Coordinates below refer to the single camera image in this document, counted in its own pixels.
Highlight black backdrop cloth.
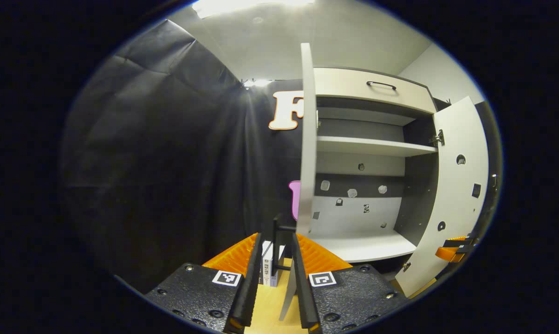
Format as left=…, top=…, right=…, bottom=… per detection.
left=60, top=19, right=504, bottom=294

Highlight white and purple box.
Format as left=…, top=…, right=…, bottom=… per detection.
left=259, top=240, right=287, bottom=287

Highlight ceiling light strip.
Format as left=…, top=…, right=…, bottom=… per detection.
left=191, top=0, right=316, bottom=19

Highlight grey double-door shoe cabinet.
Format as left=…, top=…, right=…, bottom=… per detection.
left=313, top=67, right=442, bottom=275

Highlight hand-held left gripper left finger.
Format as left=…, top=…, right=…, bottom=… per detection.
left=144, top=232, right=264, bottom=334

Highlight white cabinet drawer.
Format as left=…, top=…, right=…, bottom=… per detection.
left=313, top=67, right=438, bottom=115

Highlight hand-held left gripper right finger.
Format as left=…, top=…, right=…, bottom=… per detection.
left=290, top=232, right=409, bottom=334

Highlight headphone-sticker shoe cabinet door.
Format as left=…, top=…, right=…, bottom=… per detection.
left=394, top=96, right=490, bottom=298

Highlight camera-sticker shoe cabinet door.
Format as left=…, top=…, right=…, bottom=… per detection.
left=271, top=43, right=319, bottom=322

